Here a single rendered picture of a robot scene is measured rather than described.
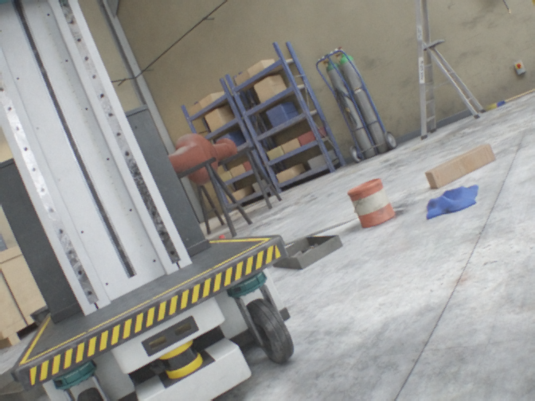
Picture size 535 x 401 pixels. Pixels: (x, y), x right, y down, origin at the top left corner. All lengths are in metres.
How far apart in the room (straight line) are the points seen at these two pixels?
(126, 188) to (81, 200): 0.14
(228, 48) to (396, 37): 3.07
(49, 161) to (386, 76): 5.87
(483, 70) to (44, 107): 5.73
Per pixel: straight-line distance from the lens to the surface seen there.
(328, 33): 7.16
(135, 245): 1.36
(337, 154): 7.24
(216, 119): 8.04
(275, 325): 1.14
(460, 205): 1.95
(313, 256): 2.08
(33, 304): 4.55
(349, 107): 6.56
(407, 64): 6.70
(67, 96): 1.42
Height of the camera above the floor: 0.48
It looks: 3 degrees down
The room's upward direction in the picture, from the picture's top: 24 degrees counter-clockwise
